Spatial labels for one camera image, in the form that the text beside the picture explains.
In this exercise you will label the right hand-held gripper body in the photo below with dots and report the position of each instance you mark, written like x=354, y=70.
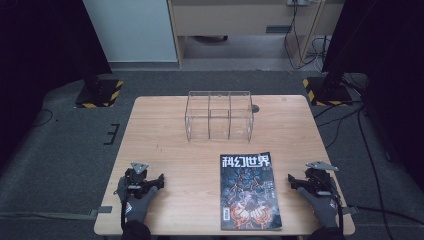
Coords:
x=318, y=180

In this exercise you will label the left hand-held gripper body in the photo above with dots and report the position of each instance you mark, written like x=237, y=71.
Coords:
x=136, y=180

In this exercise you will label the dark illustrated magazine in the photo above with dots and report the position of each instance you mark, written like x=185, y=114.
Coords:
x=249, y=191

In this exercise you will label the clear acrylic desk organizer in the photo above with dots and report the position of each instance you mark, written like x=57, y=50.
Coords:
x=219, y=115

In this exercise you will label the person's left hand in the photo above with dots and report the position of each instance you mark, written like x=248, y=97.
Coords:
x=138, y=205

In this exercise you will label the person's right hand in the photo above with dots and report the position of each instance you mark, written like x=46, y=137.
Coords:
x=321, y=208

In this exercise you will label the grey tape strip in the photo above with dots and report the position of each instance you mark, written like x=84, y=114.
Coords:
x=105, y=209
x=348, y=210

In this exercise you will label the striped black stand base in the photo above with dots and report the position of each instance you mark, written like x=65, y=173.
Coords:
x=328, y=91
x=98, y=93

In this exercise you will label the white cabinet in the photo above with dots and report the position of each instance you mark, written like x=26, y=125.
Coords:
x=133, y=30

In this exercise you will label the black curtain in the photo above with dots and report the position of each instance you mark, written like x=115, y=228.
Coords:
x=383, y=43
x=40, y=50

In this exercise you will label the beige wooden desk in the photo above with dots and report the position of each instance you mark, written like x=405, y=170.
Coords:
x=233, y=18

